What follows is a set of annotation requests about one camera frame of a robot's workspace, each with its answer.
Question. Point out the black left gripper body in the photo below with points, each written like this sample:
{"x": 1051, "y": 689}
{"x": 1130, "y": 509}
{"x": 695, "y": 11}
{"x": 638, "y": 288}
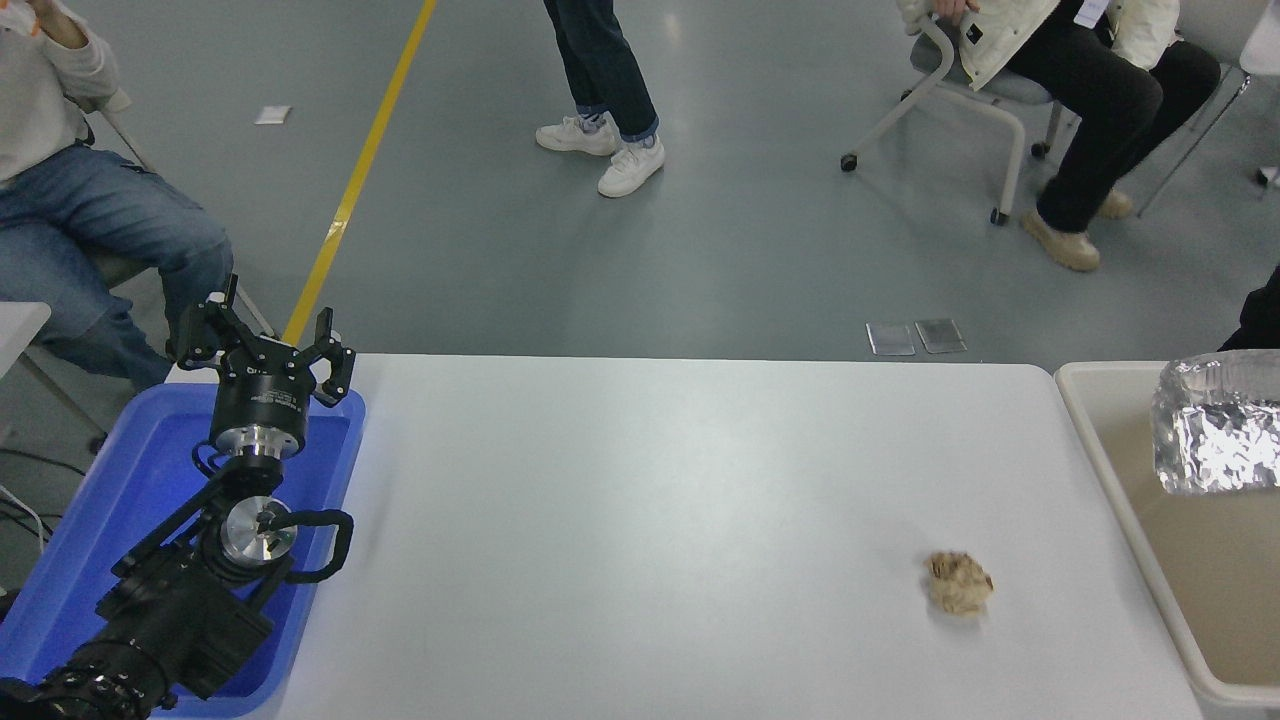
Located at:
{"x": 262, "y": 395}

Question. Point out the silver foil plate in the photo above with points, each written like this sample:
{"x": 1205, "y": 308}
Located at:
{"x": 1215, "y": 440}

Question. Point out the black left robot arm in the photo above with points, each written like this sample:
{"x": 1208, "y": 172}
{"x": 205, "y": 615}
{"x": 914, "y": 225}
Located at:
{"x": 170, "y": 610}

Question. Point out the silver floor plate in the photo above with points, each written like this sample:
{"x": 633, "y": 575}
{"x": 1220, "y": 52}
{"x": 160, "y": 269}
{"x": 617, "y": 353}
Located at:
{"x": 941, "y": 335}
{"x": 890, "y": 338}

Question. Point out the person's hand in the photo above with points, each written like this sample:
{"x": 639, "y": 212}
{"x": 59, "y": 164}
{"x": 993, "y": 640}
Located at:
{"x": 60, "y": 18}
{"x": 950, "y": 9}

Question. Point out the blue plastic tray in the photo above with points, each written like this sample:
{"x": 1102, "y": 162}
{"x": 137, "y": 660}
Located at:
{"x": 120, "y": 500}

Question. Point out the white side table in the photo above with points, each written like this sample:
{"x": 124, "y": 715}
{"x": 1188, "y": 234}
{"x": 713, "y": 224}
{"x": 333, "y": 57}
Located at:
{"x": 20, "y": 330}

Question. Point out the standing person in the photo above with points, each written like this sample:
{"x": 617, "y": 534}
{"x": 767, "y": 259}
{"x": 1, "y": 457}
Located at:
{"x": 600, "y": 70}

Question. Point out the crumpled tan paper ball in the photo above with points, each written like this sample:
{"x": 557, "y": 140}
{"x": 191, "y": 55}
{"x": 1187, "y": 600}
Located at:
{"x": 958, "y": 583}

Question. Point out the grey wheeled office chair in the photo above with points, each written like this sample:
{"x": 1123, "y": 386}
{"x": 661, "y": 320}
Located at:
{"x": 985, "y": 90}

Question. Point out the large pale plastic bin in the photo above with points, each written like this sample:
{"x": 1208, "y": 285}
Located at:
{"x": 1200, "y": 580}

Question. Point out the white folding chair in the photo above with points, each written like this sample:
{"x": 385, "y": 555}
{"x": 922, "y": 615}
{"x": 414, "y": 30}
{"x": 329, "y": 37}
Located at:
{"x": 1262, "y": 45}

